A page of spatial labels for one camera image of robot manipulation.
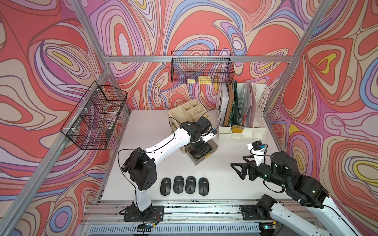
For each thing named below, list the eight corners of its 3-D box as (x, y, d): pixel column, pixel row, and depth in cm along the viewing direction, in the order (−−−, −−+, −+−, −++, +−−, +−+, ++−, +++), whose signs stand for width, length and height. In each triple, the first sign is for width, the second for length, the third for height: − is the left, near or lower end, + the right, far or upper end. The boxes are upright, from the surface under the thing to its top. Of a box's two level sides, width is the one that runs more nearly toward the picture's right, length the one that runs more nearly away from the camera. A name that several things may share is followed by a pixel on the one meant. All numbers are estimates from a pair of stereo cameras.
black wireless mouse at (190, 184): (185, 193, 81) (185, 192, 80) (185, 177, 87) (185, 176, 85) (196, 193, 81) (196, 192, 80) (195, 177, 87) (196, 176, 85)
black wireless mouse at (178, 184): (173, 193, 82) (172, 192, 80) (174, 177, 87) (174, 175, 86) (183, 193, 82) (183, 192, 80) (184, 177, 87) (183, 175, 86)
